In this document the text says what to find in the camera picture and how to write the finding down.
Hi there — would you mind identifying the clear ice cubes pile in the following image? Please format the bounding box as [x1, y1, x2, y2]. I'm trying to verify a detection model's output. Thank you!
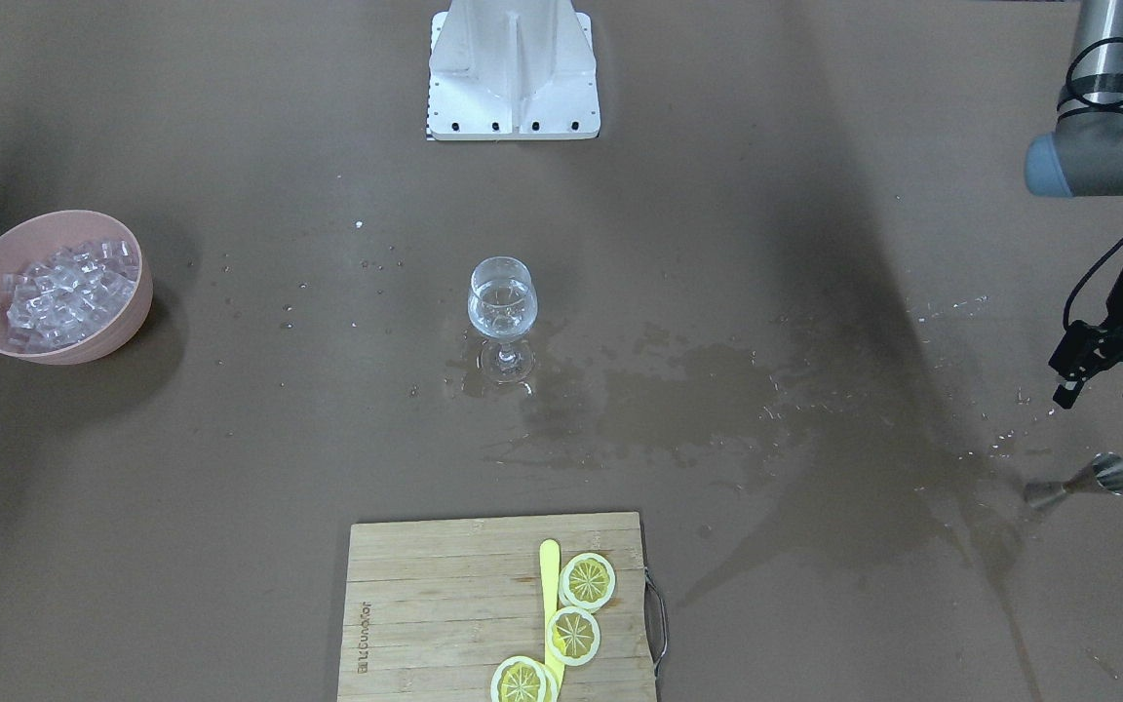
[1, 239, 141, 354]

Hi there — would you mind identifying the yellow plastic knife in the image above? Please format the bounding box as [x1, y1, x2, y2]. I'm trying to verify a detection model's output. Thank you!
[538, 539, 565, 701]

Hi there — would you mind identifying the lemon slice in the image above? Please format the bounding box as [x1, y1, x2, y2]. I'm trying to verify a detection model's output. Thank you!
[545, 607, 602, 667]
[487, 656, 559, 702]
[558, 551, 618, 613]

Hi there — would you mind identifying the bamboo cutting board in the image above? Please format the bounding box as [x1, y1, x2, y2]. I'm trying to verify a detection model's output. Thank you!
[335, 512, 658, 701]

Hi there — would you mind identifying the steel double jigger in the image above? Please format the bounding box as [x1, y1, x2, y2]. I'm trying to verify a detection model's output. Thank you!
[1022, 452, 1123, 512]

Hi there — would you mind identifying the white camera stand base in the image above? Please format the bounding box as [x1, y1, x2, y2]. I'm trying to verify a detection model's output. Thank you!
[424, 1, 601, 142]

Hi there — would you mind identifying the pink bowl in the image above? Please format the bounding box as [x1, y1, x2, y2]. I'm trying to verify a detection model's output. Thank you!
[0, 210, 153, 366]

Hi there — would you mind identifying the clear wine glass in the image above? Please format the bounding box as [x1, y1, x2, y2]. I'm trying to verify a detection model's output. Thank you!
[467, 256, 538, 385]

